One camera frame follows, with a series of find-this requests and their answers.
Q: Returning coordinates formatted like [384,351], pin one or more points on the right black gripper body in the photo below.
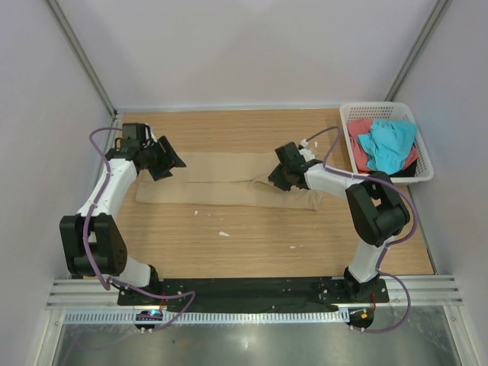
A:
[282,175]

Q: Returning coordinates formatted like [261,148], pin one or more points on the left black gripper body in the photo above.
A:
[161,159]

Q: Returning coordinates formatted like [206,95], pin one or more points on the beige t shirt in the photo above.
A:
[224,179]

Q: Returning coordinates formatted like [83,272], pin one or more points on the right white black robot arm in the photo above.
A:
[376,207]

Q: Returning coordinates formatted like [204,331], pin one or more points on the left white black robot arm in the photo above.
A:
[92,243]

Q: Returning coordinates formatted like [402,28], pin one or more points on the pink t shirt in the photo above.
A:
[361,126]

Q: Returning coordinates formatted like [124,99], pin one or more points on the white plastic laundry basket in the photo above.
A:
[389,111]

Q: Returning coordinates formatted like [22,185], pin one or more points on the turquoise t shirt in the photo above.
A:
[388,144]

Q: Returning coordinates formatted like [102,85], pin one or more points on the black garment in basket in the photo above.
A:
[407,172]

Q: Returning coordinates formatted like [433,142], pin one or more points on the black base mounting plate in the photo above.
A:
[252,295]

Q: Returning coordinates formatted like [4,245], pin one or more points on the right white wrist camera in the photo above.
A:
[307,148]

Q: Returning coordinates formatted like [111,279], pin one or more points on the white slotted cable duct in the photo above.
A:
[140,317]

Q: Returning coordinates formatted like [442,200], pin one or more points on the left aluminium corner post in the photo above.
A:
[74,43]

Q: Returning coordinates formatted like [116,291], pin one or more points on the aluminium corner post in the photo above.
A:
[426,32]
[74,43]

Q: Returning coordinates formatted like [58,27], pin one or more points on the right aluminium corner post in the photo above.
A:
[426,32]

